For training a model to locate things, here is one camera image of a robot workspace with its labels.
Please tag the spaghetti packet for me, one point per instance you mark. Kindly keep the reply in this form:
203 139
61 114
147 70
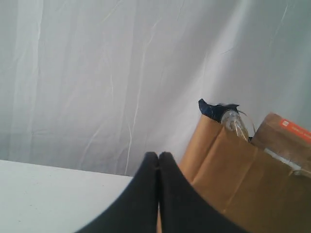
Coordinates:
227 115

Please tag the brown coffee pouch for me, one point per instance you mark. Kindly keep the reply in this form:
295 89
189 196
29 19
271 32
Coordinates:
285 141

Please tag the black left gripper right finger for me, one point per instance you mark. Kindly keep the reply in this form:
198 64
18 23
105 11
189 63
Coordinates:
182 209

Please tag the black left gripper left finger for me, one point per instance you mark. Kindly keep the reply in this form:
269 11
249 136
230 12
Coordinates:
136 209

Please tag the brown paper shopping bag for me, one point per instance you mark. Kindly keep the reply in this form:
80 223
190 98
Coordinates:
244 183

